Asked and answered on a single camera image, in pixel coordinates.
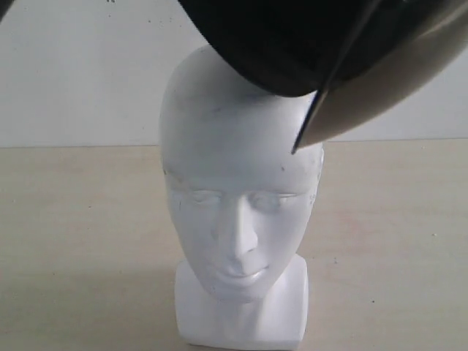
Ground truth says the black helmet with tinted visor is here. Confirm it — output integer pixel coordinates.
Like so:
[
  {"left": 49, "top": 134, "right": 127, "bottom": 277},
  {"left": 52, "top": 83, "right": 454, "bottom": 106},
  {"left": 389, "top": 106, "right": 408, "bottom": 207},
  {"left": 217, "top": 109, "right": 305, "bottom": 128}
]
[{"left": 181, "top": 0, "right": 467, "bottom": 149}]

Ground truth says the white mannequin head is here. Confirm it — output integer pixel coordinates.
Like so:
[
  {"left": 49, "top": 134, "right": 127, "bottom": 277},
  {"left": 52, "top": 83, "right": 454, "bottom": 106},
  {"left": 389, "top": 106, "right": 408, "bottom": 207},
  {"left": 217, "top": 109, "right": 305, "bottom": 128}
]
[{"left": 159, "top": 46, "right": 324, "bottom": 350}]

